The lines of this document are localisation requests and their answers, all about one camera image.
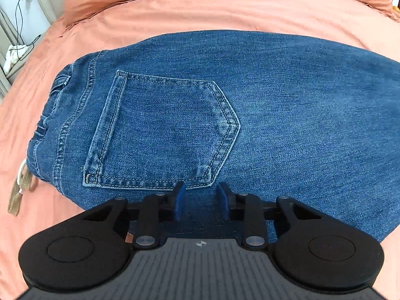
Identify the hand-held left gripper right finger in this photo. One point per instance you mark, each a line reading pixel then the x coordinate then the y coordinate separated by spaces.
pixel 223 200

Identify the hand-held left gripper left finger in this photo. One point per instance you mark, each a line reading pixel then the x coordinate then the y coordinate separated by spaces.
pixel 178 200

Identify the blue denim pants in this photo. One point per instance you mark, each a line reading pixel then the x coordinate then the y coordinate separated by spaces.
pixel 281 115

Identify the orange bed cover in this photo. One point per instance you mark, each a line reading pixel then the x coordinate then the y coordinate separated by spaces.
pixel 218 9

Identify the beige nightstand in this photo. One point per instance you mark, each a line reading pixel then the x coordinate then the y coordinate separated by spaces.
pixel 18 68

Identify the white crumpled cloth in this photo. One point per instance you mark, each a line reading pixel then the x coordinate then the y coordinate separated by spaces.
pixel 14 57

